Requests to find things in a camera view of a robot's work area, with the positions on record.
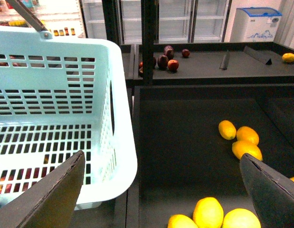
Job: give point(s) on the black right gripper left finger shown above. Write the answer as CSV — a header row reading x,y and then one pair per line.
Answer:
x,y
50,203

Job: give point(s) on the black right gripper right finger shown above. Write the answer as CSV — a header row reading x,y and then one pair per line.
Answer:
x,y
271,192

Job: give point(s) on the yellow lemon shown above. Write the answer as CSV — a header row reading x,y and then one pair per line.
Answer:
x,y
246,133
208,213
241,218
227,130
181,221
239,148

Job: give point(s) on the light blue plastic basket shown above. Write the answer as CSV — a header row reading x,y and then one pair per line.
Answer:
x,y
58,96

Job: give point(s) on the brown basket handle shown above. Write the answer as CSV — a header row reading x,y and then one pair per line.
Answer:
x,y
23,11

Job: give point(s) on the yellow lemon far tray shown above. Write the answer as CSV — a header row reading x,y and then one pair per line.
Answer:
x,y
288,57

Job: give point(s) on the black fruit display tray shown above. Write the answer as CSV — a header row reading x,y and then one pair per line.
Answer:
x,y
182,157

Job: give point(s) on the black rear display tray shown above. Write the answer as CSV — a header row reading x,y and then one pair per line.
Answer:
x,y
228,63

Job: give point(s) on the white chest freezer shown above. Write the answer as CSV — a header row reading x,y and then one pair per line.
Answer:
x,y
255,24

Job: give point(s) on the dark red apple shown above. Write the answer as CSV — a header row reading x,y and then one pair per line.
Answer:
x,y
169,52
162,62

